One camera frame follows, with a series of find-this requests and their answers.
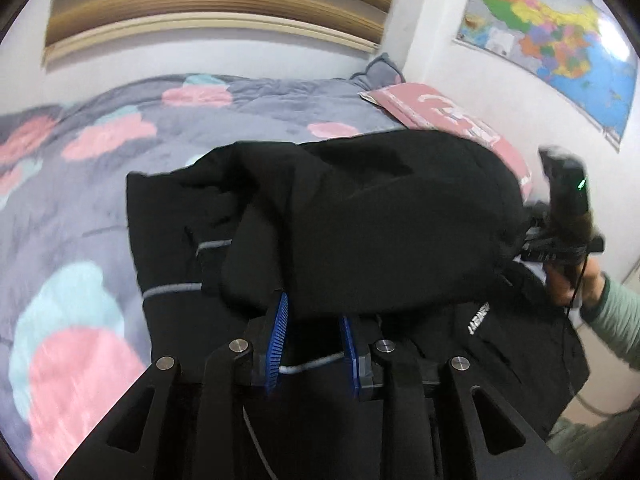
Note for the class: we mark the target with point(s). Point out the black jacket with grey piping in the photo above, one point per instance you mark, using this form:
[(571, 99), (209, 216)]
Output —
[(419, 232)]

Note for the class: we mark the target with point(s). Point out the person's right hand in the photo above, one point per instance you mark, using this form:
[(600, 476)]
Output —
[(586, 280)]

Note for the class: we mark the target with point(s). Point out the colourful wall map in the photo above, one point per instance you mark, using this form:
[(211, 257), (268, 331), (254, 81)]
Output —
[(574, 46)]

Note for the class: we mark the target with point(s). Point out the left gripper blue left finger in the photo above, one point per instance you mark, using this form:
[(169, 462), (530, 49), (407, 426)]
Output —
[(237, 374)]

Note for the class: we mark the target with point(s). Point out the pink pillow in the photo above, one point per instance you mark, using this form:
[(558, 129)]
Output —
[(419, 106)]

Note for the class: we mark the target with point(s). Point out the grey blanket with pink clouds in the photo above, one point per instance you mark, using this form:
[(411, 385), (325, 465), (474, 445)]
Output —
[(73, 333)]

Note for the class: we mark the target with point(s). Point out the grey pillow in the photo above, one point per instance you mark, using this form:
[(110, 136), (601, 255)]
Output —
[(381, 72)]

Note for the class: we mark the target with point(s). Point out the green sleeved right forearm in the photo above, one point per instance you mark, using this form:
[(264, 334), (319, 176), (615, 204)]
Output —
[(614, 318)]

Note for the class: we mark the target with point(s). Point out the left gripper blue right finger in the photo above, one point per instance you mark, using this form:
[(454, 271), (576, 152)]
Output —
[(390, 373)]

